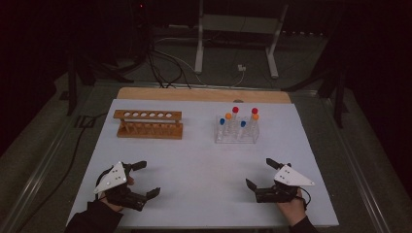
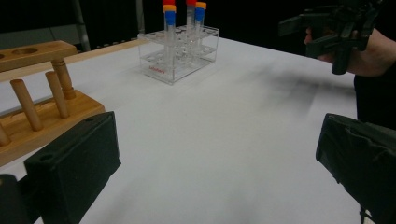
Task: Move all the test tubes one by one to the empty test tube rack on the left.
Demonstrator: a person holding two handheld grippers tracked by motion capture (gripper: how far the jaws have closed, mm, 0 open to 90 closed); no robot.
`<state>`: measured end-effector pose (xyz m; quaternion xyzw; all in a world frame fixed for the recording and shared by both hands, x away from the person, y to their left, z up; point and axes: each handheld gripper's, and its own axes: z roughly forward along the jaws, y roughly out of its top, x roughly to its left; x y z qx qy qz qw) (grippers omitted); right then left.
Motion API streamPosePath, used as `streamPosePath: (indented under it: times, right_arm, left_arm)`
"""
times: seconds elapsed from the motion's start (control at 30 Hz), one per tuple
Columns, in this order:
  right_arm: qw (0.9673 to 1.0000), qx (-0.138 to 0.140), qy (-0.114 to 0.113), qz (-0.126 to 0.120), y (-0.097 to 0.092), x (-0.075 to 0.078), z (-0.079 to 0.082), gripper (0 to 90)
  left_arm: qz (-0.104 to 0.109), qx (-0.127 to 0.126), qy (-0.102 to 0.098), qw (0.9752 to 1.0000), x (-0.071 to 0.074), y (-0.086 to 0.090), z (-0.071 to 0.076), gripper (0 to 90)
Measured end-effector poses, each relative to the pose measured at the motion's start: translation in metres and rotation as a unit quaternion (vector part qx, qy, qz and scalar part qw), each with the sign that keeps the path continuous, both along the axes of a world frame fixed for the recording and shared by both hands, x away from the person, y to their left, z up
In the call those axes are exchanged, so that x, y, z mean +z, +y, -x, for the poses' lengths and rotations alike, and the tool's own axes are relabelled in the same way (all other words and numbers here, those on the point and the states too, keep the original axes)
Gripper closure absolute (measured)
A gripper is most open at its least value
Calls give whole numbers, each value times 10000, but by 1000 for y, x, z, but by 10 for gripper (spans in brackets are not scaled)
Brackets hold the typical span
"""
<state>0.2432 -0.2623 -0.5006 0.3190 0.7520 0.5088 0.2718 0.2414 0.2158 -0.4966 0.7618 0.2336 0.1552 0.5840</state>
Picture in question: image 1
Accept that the orange cap test tube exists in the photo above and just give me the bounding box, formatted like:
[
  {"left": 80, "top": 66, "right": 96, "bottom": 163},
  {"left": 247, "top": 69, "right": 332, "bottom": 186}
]
[
  {"left": 224, "top": 112, "right": 233, "bottom": 139},
  {"left": 252, "top": 113, "right": 260, "bottom": 139}
]

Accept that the black metal stand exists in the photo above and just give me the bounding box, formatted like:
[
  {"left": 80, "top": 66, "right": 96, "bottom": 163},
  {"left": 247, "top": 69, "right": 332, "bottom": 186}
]
[
  {"left": 281, "top": 64, "right": 349, "bottom": 129},
  {"left": 66, "top": 54, "right": 134, "bottom": 117}
]

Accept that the white floor cable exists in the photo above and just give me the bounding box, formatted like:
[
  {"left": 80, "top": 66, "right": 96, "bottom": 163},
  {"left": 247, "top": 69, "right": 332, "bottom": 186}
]
[{"left": 154, "top": 37, "right": 246, "bottom": 88}]

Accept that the wooden test tube rack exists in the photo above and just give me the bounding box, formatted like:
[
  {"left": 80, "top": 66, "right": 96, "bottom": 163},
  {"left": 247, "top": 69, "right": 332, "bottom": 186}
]
[{"left": 113, "top": 109, "right": 184, "bottom": 141}]

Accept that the clear plastic test tube rack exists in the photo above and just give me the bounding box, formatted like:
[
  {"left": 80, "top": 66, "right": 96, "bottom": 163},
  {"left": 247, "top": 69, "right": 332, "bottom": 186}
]
[{"left": 214, "top": 115, "right": 260, "bottom": 145}]

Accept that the person's right hand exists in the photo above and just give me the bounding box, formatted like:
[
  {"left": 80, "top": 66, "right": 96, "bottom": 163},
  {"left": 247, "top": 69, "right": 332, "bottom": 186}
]
[{"left": 277, "top": 189, "right": 308, "bottom": 228}]

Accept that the metal floor rail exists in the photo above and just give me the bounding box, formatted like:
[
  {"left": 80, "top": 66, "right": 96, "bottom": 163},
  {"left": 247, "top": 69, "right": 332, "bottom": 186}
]
[
  {"left": 319, "top": 93, "right": 392, "bottom": 233},
  {"left": 0, "top": 84, "right": 98, "bottom": 233}
]

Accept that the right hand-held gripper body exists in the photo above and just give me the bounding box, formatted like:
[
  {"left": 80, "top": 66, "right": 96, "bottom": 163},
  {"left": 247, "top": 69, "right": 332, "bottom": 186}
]
[{"left": 254, "top": 164, "right": 316, "bottom": 205}]

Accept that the person's left hand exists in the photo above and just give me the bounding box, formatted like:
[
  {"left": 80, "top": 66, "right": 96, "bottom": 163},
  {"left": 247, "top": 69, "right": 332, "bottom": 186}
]
[{"left": 98, "top": 176, "right": 135, "bottom": 214}]

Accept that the dark device with red light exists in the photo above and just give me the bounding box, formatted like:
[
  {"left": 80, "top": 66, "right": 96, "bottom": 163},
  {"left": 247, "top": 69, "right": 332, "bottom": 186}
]
[{"left": 130, "top": 0, "right": 152, "bottom": 20}]

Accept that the long black floor cable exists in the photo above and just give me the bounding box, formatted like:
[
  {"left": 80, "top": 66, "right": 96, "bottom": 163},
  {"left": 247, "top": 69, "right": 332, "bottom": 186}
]
[{"left": 14, "top": 111, "right": 110, "bottom": 233}]

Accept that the white table sheet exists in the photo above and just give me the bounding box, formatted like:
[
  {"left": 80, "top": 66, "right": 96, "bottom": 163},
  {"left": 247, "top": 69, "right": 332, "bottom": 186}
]
[{"left": 66, "top": 98, "right": 340, "bottom": 228}]

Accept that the black cable bundle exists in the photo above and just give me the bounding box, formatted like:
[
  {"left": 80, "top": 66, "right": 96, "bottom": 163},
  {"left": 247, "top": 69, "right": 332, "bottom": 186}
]
[{"left": 145, "top": 45, "right": 192, "bottom": 89}]

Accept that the left hand-held gripper cable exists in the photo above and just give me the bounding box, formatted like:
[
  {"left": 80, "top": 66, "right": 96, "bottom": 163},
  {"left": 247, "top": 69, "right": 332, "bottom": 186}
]
[{"left": 94, "top": 167, "right": 113, "bottom": 202}]

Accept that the white metal stand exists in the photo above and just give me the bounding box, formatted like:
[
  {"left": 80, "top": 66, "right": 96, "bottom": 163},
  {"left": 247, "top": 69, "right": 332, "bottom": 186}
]
[{"left": 193, "top": 0, "right": 290, "bottom": 80}]

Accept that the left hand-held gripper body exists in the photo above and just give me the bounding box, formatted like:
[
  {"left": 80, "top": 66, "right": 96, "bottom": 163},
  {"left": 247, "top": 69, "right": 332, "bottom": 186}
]
[{"left": 93, "top": 161, "right": 149, "bottom": 213}]

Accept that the black power strip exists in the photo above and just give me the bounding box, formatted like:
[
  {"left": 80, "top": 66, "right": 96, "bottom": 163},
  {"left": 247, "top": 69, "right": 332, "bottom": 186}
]
[{"left": 281, "top": 29, "right": 326, "bottom": 37}]

